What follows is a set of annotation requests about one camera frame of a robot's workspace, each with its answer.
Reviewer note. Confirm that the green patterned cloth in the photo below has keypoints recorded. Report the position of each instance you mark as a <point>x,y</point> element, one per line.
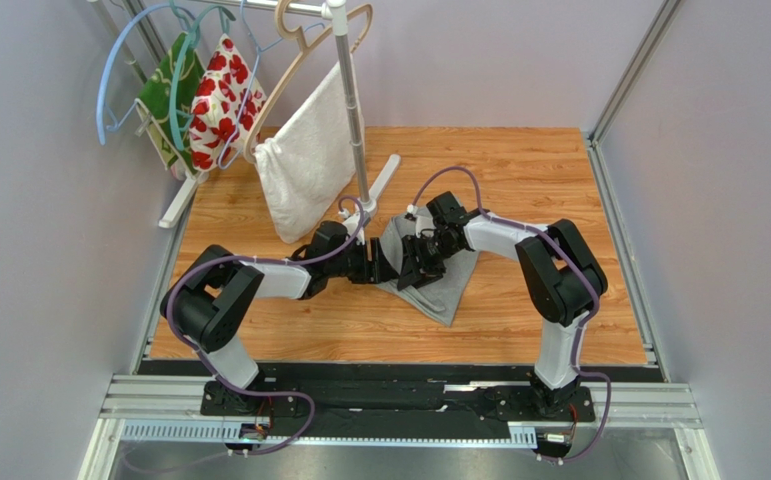
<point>153,102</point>

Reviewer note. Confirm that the light blue hanger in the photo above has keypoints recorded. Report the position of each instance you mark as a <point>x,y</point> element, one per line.
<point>112,73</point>

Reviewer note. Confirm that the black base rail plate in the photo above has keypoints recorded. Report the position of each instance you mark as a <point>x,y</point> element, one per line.
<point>396,401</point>

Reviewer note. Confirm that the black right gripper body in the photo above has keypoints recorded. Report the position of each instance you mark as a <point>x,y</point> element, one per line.
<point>415,259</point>

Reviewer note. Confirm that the grey cloth napkin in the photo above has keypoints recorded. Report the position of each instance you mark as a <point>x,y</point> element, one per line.
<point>439,300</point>

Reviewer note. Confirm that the blue wire hanger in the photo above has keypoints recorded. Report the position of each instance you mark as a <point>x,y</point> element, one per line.
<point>242,100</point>

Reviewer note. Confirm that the red floral white cloth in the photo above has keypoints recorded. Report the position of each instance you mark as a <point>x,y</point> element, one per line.
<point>216,102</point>

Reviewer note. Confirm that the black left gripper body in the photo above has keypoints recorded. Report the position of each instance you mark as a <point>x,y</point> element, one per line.
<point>353,264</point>

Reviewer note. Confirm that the white towel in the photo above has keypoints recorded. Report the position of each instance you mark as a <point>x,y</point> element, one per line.
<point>308,162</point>

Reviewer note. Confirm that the white clothes rack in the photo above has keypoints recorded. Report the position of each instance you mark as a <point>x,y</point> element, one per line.
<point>369,192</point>

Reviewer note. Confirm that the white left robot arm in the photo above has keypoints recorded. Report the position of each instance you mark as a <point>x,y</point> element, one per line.
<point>206,306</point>

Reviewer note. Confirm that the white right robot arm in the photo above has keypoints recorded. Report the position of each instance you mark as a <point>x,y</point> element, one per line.
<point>563,278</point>

